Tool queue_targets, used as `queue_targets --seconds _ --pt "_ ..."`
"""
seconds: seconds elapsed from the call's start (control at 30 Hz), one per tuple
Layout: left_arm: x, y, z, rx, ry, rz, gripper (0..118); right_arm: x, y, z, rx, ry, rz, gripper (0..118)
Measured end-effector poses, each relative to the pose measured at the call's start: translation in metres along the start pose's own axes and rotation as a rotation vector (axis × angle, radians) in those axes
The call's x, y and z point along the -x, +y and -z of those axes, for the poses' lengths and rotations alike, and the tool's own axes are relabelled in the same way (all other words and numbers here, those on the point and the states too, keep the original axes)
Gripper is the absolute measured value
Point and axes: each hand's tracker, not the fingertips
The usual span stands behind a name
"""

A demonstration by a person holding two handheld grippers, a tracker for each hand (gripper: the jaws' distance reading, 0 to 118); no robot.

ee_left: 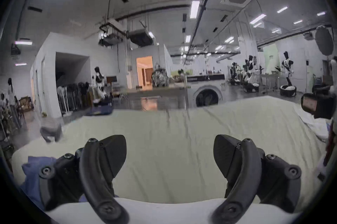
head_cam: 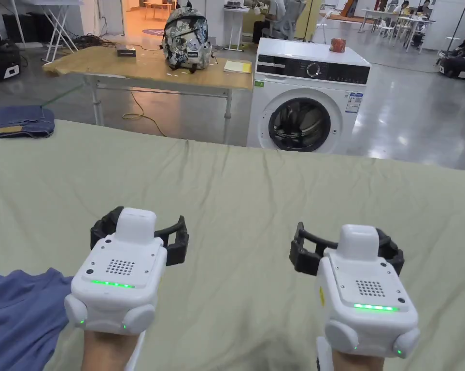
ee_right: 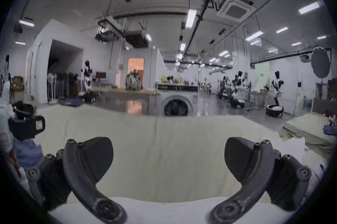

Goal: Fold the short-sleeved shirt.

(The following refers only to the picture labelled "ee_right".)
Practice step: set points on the dark blue shirt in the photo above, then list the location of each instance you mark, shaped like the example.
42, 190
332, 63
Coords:
27, 151

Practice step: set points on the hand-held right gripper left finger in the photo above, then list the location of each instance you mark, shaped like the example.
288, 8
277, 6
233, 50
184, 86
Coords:
79, 180

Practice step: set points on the round studio lamp on stand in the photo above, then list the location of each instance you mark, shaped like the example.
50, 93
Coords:
320, 62

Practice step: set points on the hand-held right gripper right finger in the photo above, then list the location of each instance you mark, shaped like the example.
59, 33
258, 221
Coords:
259, 180

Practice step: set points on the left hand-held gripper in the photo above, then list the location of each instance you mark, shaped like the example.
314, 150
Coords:
4, 112

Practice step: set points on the bed with beige sheet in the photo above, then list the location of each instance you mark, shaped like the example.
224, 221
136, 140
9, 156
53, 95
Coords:
168, 154
308, 128

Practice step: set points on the white standing fan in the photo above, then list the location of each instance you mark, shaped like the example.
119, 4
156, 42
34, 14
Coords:
51, 86

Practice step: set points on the brown padded headboard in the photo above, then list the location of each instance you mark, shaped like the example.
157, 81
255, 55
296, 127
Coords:
321, 107

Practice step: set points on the white and black humanoid robot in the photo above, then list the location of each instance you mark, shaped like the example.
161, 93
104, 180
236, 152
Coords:
238, 91
276, 94
87, 75

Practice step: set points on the white washing machine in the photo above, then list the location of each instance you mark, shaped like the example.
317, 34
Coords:
177, 103

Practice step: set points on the long wooden table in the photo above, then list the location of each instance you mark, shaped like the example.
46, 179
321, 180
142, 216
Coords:
123, 92

